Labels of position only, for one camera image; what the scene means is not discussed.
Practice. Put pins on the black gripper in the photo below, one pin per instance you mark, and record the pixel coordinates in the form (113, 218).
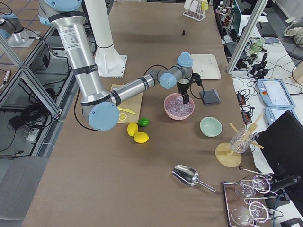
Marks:
(183, 89)

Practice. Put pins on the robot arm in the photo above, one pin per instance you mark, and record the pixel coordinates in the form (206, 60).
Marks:
(83, 27)
(14, 33)

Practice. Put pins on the pink bowl of ice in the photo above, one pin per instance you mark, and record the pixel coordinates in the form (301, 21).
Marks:
(176, 109)

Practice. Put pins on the wooden cup stand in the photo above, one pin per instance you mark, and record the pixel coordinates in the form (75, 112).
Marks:
(229, 158)

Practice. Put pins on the metal ice scoop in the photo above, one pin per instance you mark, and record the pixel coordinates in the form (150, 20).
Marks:
(189, 176)

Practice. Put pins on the white cup rack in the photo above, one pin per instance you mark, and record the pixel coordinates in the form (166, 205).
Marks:
(198, 15)

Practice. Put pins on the pink cup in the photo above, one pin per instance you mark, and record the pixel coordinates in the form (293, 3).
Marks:
(194, 6)

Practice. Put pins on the white cup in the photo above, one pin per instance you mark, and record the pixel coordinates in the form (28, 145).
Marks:
(187, 4)

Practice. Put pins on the yellow cup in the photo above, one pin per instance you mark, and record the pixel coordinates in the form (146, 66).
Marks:
(204, 5)

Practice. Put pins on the grey folded cloth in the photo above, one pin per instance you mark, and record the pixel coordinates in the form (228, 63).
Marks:
(210, 97)

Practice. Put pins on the green ceramic bowl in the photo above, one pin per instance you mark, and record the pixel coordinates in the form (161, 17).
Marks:
(210, 127)

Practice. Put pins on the cream rabbit tray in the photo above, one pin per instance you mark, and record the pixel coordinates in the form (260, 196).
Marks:
(206, 66)

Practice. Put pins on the green lime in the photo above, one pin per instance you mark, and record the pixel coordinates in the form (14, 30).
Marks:
(143, 122)

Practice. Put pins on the wooden cutting board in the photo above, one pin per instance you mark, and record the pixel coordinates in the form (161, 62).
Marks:
(134, 104)

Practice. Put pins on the yellow plastic knife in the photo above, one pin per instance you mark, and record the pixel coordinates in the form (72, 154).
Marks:
(127, 110)

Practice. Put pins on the yellow lemon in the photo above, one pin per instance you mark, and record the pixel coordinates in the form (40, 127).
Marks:
(141, 137)
(132, 129)

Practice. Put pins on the clear textured glass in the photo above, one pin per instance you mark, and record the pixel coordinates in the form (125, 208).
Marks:
(240, 143)

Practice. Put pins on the teach pendant tablet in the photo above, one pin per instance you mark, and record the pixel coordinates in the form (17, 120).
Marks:
(273, 113)
(274, 93)

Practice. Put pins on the black monitor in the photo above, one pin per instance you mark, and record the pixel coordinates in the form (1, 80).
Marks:
(283, 145)

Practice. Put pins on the metal wine glass rack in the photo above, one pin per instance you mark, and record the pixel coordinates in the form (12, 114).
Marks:
(233, 201)

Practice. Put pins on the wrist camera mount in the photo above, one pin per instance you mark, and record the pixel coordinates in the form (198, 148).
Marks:
(196, 78)

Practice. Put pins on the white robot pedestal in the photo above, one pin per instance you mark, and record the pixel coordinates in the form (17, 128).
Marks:
(110, 63)

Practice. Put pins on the aluminium frame post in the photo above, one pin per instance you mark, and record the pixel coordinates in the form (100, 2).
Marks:
(256, 13)

